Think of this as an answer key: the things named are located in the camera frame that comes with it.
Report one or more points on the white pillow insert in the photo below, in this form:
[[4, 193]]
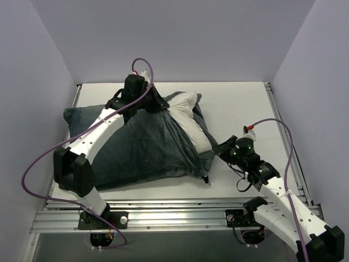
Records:
[[182, 110]]

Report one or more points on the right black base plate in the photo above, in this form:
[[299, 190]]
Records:
[[239, 218]]

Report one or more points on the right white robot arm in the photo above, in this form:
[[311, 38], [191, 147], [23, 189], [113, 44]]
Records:
[[279, 209]]

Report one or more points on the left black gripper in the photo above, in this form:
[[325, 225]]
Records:
[[157, 99]]

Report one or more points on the zebra and grey pillowcase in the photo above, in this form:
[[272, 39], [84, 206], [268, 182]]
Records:
[[150, 147]]

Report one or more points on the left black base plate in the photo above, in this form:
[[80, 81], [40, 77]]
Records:
[[87, 221]]

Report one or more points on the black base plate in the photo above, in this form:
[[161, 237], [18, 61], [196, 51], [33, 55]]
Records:
[[239, 218], [87, 221]]

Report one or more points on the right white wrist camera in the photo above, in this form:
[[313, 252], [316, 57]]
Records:
[[248, 132]]

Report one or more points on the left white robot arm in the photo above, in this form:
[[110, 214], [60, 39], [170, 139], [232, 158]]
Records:
[[73, 165]]

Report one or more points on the aluminium front rail frame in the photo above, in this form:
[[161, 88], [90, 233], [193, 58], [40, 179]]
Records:
[[187, 229]]

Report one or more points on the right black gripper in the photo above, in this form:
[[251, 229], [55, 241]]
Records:
[[227, 147]]

